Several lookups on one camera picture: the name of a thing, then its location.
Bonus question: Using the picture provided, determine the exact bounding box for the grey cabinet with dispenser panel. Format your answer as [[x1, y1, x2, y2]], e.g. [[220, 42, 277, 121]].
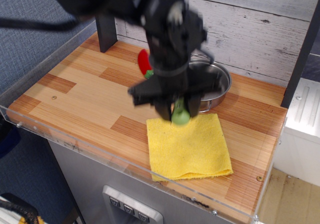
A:
[[47, 140, 241, 224]]

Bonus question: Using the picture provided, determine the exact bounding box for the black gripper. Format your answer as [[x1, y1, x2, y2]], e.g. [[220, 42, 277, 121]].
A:
[[128, 67, 216, 121]]

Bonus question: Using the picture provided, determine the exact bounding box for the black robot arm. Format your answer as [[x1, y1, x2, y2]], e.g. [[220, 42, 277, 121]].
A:
[[57, 0, 218, 121]]

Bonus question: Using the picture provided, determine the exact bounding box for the dark grey post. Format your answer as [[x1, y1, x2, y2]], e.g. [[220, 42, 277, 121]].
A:
[[280, 0, 320, 109], [95, 14, 118, 53]]

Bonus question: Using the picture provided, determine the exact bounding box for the yellow cloth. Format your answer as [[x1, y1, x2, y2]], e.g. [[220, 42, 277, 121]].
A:
[[146, 113, 233, 182]]

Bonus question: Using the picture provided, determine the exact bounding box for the clear acrylic guard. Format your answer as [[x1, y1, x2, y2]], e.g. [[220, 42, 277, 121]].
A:
[[0, 20, 97, 108], [1, 98, 287, 224]]

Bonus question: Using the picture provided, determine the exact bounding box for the dark grey right post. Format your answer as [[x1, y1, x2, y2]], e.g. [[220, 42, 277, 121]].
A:
[[280, 0, 320, 109]]

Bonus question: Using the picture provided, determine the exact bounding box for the steel pot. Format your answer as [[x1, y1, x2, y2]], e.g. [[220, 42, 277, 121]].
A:
[[189, 54, 232, 113]]

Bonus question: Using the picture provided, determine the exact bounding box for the dark grey left post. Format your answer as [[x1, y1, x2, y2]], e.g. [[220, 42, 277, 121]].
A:
[[95, 14, 118, 53]]

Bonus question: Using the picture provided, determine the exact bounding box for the red toy chili pepper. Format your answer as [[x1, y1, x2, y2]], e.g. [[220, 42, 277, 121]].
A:
[[137, 49, 154, 79]]

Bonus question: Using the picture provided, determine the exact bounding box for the yellow object bottom left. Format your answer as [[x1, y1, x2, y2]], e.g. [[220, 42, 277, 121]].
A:
[[18, 216, 45, 224]]

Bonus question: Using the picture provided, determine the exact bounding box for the green grey toy spatula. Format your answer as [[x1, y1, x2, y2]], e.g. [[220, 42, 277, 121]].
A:
[[171, 97, 191, 126]]

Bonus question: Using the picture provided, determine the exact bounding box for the clear acrylic left guard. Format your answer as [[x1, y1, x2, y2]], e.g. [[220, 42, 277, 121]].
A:
[[0, 20, 97, 108]]

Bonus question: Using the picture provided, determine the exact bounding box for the clear acrylic front guard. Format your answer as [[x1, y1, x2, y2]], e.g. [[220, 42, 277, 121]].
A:
[[1, 98, 287, 224]]

